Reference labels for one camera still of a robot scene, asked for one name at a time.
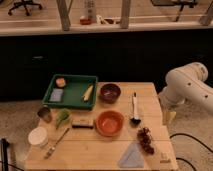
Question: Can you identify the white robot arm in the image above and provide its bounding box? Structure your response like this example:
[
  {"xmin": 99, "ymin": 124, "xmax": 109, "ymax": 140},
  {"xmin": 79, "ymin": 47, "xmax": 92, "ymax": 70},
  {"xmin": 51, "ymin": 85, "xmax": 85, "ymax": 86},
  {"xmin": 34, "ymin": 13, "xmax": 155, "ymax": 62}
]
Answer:
[{"xmin": 158, "ymin": 62, "xmax": 213, "ymax": 125}]

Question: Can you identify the metal fork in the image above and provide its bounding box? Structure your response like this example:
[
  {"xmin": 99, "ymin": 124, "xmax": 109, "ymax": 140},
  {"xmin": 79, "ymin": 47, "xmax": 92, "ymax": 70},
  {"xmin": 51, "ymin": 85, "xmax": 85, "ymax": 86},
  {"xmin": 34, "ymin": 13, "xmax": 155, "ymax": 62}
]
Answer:
[{"xmin": 44, "ymin": 128, "xmax": 70, "ymax": 159}]

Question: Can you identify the small metal cup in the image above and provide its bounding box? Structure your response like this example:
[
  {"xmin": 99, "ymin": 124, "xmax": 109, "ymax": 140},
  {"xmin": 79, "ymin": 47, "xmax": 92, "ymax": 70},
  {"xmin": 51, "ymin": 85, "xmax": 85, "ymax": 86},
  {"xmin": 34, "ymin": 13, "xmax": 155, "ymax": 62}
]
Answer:
[{"xmin": 37, "ymin": 107, "xmax": 52, "ymax": 123}]

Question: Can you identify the dark rectangular block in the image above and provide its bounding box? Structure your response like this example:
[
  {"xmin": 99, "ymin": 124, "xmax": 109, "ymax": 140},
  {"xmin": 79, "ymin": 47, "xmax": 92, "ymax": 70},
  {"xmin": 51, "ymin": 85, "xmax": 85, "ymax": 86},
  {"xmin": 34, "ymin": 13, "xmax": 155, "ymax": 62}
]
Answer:
[{"xmin": 72, "ymin": 118, "xmax": 94, "ymax": 129}]

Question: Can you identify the orange round fruit toy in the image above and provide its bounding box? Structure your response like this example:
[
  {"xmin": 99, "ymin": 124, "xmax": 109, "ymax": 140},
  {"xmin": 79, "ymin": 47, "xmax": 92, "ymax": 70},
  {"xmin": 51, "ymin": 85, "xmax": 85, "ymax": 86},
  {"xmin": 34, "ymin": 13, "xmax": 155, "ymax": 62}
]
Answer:
[{"xmin": 56, "ymin": 78, "xmax": 66, "ymax": 88}]

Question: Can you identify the green plastic tray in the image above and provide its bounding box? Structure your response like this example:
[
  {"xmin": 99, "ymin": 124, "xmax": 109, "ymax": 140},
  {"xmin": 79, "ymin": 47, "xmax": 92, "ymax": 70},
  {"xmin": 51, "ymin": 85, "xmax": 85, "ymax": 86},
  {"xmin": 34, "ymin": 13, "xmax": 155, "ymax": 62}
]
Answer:
[{"xmin": 43, "ymin": 74, "xmax": 98, "ymax": 110}]

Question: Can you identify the dark red grape bunch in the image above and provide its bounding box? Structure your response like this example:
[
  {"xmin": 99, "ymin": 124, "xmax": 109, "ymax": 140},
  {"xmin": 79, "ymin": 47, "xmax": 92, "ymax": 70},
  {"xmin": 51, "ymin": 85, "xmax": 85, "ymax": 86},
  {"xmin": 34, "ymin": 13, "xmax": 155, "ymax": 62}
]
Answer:
[{"xmin": 137, "ymin": 127, "xmax": 154, "ymax": 155}]

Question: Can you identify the black cable on floor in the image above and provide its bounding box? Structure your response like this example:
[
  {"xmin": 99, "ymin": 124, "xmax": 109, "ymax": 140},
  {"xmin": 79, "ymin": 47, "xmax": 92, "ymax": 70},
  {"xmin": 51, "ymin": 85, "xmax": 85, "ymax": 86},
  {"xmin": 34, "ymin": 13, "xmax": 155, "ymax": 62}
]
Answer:
[{"xmin": 169, "ymin": 132, "xmax": 213, "ymax": 171}]

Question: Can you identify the small red bowl background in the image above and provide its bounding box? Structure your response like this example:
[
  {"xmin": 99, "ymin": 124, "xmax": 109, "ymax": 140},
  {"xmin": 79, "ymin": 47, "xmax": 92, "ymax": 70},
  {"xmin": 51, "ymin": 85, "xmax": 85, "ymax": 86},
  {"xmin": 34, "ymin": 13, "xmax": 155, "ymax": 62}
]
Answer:
[{"xmin": 80, "ymin": 18, "xmax": 92, "ymax": 25}]

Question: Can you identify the grey blue towel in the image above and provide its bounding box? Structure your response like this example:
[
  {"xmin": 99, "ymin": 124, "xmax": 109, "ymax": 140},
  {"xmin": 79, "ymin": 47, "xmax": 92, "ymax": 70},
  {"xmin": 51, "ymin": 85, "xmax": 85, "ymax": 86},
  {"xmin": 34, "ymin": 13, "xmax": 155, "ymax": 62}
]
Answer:
[{"xmin": 117, "ymin": 142, "xmax": 144, "ymax": 168}]

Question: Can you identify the dark purple bowl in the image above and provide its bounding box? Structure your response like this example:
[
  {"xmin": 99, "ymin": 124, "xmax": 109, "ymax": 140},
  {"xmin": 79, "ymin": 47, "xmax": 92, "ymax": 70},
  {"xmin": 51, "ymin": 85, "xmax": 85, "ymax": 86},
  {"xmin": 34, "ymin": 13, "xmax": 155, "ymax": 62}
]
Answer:
[{"xmin": 99, "ymin": 83, "xmax": 121, "ymax": 104}]

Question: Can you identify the black stand bottom left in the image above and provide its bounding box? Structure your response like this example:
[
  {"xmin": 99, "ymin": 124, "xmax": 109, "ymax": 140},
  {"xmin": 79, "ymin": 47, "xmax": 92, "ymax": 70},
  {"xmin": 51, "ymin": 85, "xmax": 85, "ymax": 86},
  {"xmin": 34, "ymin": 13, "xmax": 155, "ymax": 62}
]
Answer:
[{"xmin": 0, "ymin": 138, "xmax": 25, "ymax": 171}]

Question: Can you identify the orange bowl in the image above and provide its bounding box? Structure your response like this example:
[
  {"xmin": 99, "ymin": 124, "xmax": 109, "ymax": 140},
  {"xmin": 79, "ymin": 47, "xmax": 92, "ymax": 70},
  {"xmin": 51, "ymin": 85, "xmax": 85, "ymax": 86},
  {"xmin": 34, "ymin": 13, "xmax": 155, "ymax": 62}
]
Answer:
[{"xmin": 95, "ymin": 110, "xmax": 124, "ymax": 137}]

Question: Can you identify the green leafy vegetable toy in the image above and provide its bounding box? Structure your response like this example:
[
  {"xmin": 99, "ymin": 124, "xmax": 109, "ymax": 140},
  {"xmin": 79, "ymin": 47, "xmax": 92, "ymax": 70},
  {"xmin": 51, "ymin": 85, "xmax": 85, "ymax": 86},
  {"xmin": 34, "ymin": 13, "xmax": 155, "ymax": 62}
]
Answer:
[{"xmin": 55, "ymin": 109, "xmax": 70, "ymax": 128}]

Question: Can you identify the grey blue sponge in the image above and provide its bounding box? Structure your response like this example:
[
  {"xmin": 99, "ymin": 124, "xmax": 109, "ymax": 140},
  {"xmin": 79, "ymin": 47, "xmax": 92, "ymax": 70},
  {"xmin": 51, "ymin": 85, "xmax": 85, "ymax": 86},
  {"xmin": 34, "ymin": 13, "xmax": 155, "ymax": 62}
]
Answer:
[{"xmin": 50, "ymin": 88, "xmax": 63, "ymax": 102}]

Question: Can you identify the black office chair left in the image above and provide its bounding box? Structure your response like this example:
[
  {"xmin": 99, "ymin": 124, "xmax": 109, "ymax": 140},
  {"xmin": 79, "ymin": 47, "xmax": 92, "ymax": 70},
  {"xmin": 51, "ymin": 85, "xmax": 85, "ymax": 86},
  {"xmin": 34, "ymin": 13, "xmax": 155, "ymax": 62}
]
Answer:
[{"xmin": 8, "ymin": 0, "xmax": 43, "ymax": 16}]

